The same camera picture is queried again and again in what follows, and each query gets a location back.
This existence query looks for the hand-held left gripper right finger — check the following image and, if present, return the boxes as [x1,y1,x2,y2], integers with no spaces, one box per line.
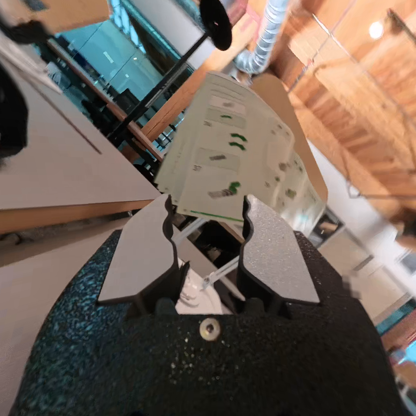
[237,194,322,313]

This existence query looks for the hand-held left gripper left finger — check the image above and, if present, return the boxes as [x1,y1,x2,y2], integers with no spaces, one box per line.
[97,194,190,314]

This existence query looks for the brick building instruction booklet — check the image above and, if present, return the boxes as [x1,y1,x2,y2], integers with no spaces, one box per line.
[154,71,325,228]

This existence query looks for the grey desk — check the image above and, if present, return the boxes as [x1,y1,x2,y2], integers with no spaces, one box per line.
[0,42,163,234]
[0,218,134,416]

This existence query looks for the black pole with round disc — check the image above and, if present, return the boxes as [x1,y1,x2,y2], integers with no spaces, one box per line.
[109,0,233,143]

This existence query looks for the silver air duct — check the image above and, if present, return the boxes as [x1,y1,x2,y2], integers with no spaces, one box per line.
[235,0,290,76]

